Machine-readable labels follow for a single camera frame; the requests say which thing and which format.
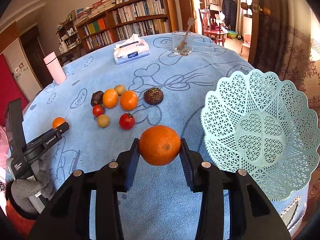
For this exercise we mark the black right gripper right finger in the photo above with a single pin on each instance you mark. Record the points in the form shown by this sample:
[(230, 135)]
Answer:
[(252, 215)]

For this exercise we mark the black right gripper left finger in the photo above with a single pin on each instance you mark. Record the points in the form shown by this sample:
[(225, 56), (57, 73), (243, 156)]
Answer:
[(66, 216)]

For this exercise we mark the large orange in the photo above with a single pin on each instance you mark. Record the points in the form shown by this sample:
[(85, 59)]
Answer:
[(159, 145)]

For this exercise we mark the grey gloved left hand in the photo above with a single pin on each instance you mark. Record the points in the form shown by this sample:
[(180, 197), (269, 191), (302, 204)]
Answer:
[(22, 189)]

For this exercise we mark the small orange tangerine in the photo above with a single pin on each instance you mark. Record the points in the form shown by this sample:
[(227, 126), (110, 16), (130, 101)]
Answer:
[(57, 122)]

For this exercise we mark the pink thermos bottle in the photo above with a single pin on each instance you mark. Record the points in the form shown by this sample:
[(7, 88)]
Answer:
[(55, 68)]

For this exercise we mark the small red tomato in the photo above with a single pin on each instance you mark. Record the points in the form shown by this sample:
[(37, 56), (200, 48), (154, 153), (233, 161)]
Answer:
[(98, 110)]

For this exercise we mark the tan round fruit front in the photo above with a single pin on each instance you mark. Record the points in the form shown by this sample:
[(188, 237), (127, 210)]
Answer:
[(103, 121)]

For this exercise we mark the tan round fruit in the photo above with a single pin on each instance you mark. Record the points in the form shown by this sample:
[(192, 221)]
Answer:
[(103, 121), (120, 89)]

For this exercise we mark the light blue plastic basket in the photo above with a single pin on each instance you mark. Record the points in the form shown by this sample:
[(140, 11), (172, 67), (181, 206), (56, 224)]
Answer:
[(263, 125)]

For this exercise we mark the dark avocado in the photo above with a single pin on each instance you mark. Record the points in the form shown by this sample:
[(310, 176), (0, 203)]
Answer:
[(97, 98)]

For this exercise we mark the orange persimmon left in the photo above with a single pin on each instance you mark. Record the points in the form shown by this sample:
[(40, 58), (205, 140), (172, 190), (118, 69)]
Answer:
[(110, 98)]

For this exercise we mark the orange persimmon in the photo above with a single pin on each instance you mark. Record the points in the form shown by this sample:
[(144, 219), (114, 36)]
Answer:
[(110, 98), (129, 100)]

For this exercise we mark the red tomato front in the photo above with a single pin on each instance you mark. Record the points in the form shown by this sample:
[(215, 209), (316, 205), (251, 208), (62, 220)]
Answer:
[(127, 121)]

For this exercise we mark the tan round fruit back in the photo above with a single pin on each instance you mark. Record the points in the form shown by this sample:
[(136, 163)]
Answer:
[(120, 89)]

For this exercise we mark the orange persimmon right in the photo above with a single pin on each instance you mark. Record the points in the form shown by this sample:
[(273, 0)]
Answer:
[(129, 100)]

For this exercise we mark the small wooden side shelf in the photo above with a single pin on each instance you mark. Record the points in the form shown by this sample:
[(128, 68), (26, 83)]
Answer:
[(69, 42)]

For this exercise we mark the dark brown passion fruit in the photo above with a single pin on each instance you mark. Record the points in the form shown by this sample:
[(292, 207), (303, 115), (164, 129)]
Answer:
[(153, 96)]

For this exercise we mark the blue patterned tablecloth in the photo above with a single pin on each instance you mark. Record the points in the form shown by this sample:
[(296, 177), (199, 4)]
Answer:
[(159, 205)]

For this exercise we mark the white tissue pack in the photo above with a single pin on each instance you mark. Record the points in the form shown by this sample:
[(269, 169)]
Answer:
[(131, 49)]

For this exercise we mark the patterned beige curtain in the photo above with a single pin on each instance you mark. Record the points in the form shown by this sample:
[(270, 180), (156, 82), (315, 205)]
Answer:
[(301, 55)]

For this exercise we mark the clear drinking glass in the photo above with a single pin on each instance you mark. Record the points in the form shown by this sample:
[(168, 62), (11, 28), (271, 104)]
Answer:
[(176, 39)]

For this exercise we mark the red wooden chair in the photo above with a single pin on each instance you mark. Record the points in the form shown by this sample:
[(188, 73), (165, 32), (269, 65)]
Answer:
[(213, 26)]

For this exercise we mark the brown wooden door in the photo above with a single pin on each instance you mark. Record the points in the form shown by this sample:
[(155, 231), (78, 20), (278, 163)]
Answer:
[(270, 22)]

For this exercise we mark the wooden bookshelf with books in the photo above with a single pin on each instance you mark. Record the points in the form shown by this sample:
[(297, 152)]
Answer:
[(142, 17)]

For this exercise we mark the metal spoon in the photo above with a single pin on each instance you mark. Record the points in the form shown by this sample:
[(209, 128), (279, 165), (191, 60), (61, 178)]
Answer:
[(182, 44)]

